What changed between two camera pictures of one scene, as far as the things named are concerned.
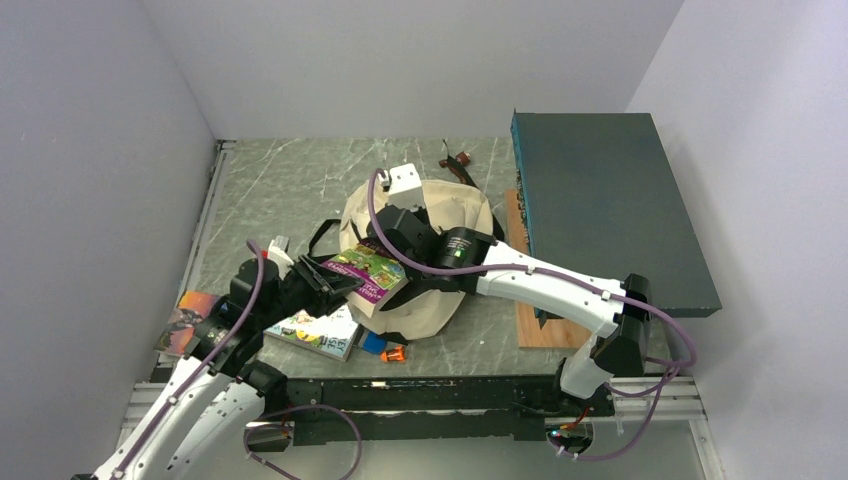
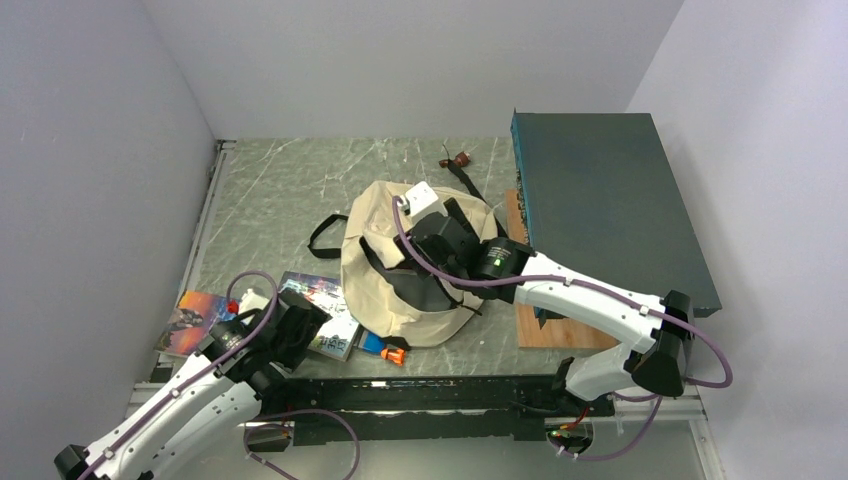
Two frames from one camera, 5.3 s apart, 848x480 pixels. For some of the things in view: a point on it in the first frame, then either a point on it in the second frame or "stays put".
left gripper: (332, 286) -> (294, 355)
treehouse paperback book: (330, 333) stays put
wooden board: (556, 332) stays put
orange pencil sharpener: (396, 354) stays put
